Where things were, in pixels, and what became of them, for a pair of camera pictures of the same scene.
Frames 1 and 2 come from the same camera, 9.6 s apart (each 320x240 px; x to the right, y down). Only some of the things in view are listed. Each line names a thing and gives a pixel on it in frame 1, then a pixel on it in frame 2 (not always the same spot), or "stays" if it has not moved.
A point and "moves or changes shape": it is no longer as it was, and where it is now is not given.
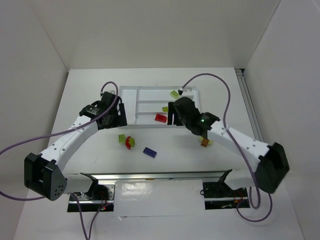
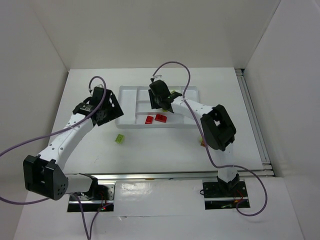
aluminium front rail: (204, 176) stays
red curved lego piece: (127, 142) -> (149, 120)
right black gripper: (171, 113) -> (155, 99)
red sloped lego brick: (160, 118) stays
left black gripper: (121, 115) -> (114, 105)
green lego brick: (121, 138) moves or changes shape
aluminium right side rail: (240, 75) stays
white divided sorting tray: (147, 106) stays
